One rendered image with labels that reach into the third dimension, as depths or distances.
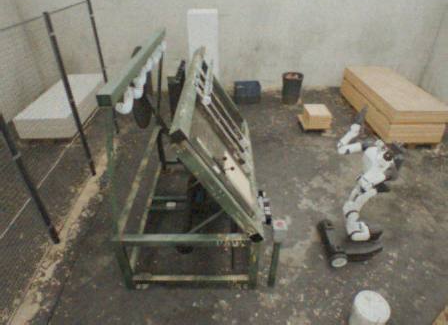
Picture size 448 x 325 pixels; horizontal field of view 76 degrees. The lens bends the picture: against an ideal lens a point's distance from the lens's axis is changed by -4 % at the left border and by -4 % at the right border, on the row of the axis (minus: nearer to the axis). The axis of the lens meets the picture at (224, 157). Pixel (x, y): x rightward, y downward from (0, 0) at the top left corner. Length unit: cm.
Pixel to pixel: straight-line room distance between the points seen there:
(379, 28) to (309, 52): 177
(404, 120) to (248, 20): 412
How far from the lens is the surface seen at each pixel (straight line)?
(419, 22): 910
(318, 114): 598
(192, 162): 220
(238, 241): 280
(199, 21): 624
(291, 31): 789
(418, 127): 615
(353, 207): 345
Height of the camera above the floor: 292
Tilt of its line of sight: 34 degrees down
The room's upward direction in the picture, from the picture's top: 1 degrees counter-clockwise
